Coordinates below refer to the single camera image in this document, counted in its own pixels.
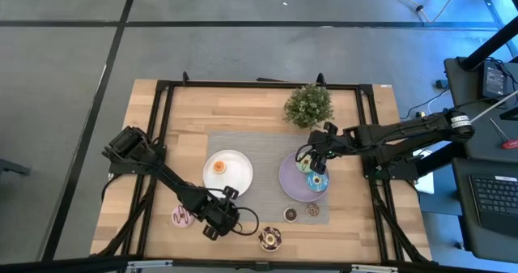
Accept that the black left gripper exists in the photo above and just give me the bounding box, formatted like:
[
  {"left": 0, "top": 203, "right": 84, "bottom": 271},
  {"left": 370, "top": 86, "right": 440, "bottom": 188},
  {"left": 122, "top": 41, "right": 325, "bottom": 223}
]
[{"left": 200, "top": 185, "right": 240, "bottom": 241}]

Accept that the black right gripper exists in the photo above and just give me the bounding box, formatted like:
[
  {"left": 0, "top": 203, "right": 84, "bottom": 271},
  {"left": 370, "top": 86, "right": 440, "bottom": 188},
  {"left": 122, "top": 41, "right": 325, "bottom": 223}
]
[{"left": 307, "top": 121, "right": 347, "bottom": 175}]

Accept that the large green donut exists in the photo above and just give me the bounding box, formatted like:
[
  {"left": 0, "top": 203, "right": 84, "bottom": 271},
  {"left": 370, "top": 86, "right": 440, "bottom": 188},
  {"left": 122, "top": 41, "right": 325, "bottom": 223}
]
[{"left": 295, "top": 153, "right": 315, "bottom": 174}]

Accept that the large blue donut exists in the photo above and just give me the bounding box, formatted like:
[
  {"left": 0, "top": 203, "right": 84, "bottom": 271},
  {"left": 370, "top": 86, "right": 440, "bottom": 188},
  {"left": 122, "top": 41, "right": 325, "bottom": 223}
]
[{"left": 305, "top": 170, "right": 329, "bottom": 193}]

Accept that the large pink donut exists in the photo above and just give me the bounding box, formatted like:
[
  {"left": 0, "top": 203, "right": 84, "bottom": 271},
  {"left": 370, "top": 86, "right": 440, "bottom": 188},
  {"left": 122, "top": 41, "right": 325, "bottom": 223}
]
[{"left": 171, "top": 203, "right": 195, "bottom": 228}]

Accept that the large chocolate sprinkled donut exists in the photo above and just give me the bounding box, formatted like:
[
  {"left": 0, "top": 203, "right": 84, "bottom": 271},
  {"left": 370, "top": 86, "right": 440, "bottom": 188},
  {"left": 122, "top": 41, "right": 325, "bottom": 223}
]
[{"left": 257, "top": 225, "right": 282, "bottom": 253}]

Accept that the small chocolate donut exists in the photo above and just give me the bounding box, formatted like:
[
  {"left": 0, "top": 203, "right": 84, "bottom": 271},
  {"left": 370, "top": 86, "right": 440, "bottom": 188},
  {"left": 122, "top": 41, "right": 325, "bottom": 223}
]
[{"left": 282, "top": 207, "right": 299, "bottom": 224}]

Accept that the green potted plant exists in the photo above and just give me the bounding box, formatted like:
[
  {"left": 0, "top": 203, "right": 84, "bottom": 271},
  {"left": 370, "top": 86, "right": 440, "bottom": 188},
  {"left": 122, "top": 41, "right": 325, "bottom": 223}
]
[{"left": 282, "top": 83, "right": 335, "bottom": 130}]

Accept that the white round plate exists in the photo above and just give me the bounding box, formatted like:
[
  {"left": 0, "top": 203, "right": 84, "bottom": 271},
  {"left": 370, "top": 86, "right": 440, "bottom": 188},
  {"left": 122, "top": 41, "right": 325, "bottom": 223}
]
[{"left": 202, "top": 149, "right": 254, "bottom": 199}]

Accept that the purple round plate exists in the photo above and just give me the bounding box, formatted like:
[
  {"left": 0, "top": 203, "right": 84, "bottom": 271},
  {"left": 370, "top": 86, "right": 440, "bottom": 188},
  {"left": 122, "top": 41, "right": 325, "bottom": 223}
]
[{"left": 278, "top": 151, "right": 331, "bottom": 203}]

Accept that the grey woven placemat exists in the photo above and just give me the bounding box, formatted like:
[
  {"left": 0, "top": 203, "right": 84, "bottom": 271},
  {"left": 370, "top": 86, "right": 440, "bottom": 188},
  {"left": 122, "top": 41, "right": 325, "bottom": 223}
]
[{"left": 201, "top": 131, "right": 331, "bottom": 225}]

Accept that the white paper sheet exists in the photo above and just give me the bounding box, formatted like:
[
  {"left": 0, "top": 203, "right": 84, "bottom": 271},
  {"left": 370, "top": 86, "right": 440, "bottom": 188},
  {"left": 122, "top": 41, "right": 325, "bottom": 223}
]
[{"left": 414, "top": 149, "right": 435, "bottom": 195}]

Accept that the black side desk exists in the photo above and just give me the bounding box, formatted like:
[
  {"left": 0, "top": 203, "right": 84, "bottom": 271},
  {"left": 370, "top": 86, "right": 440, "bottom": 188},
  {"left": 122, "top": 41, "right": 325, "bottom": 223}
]
[{"left": 444, "top": 56, "right": 518, "bottom": 163}]

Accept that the black side table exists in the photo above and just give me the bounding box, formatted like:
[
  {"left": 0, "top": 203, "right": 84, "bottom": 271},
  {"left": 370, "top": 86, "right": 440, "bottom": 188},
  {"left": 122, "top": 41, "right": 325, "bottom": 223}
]
[{"left": 452, "top": 157, "right": 518, "bottom": 264}]

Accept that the black keyboard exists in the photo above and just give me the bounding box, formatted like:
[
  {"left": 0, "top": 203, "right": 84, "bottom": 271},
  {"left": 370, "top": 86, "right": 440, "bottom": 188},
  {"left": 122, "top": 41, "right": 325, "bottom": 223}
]
[{"left": 469, "top": 174, "right": 518, "bottom": 237}]

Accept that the black power adapter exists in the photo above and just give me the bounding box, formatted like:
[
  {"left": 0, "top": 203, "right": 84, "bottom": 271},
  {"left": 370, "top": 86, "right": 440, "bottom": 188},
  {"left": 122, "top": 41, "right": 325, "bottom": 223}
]
[{"left": 482, "top": 61, "right": 507, "bottom": 100}]

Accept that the black diagonal pole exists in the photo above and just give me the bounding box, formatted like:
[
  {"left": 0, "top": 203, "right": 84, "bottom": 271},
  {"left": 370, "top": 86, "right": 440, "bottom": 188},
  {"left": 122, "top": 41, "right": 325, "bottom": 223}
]
[{"left": 460, "top": 15, "right": 518, "bottom": 71}]

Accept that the grey chair foot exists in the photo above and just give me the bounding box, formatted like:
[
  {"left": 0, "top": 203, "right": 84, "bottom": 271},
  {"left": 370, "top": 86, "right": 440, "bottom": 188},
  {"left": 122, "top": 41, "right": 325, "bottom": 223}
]
[{"left": 0, "top": 158, "right": 32, "bottom": 177}]

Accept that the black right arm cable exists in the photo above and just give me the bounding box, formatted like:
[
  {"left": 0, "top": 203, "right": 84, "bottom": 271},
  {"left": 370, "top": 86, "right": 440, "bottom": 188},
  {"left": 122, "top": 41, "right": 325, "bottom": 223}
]
[{"left": 295, "top": 143, "right": 313, "bottom": 164}]

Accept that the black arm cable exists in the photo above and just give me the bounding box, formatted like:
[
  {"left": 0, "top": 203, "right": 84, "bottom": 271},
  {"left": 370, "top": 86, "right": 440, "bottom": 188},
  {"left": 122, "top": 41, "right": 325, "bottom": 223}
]
[
  {"left": 231, "top": 206, "right": 261, "bottom": 237},
  {"left": 295, "top": 143, "right": 313, "bottom": 164}
]

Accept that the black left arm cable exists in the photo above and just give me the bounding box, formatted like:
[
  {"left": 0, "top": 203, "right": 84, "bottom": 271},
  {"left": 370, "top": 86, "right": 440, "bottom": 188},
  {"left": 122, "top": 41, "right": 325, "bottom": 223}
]
[{"left": 231, "top": 206, "right": 261, "bottom": 237}]

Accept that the black aluminium table frame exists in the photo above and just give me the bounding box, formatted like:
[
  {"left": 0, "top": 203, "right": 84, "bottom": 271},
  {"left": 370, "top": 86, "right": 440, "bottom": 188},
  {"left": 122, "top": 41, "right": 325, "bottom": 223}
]
[{"left": 95, "top": 70, "right": 432, "bottom": 266}]

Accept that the white cable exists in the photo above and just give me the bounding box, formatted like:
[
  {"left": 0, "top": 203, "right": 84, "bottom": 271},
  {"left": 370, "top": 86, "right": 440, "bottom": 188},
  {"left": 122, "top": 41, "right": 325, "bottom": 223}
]
[{"left": 469, "top": 89, "right": 518, "bottom": 124}]

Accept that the red handled screwdriver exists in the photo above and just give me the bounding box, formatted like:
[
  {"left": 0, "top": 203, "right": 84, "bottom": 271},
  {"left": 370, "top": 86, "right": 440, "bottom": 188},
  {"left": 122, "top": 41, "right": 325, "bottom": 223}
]
[{"left": 488, "top": 117, "right": 518, "bottom": 151}]

